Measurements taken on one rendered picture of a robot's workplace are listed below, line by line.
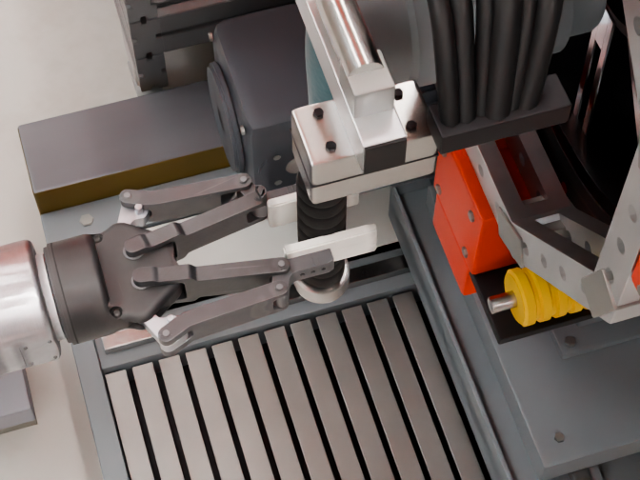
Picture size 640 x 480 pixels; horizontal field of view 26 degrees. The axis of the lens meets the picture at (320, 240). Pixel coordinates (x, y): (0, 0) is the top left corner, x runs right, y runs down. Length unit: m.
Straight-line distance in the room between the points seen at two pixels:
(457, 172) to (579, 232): 0.18
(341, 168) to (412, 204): 0.93
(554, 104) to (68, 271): 0.35
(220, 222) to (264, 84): 0.63
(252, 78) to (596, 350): 0.52
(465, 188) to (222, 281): 0.43
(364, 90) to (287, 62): 0.77
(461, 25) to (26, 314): 0.35
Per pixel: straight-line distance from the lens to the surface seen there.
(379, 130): 0.89
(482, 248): 1.39
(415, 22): 1.06
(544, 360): 1.66
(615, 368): 1.67
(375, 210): 1.92
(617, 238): 1.04
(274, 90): 1.62
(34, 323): 0.97
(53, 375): 1.92
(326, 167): 0.91
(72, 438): 1.87
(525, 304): 1.34
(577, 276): 1.15
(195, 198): 1.03
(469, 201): 1.36
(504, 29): 0.88
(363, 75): 0.88
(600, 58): 1.28
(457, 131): 0.89
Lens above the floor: 1.70
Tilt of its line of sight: 59 degrees down
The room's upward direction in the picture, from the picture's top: straight up
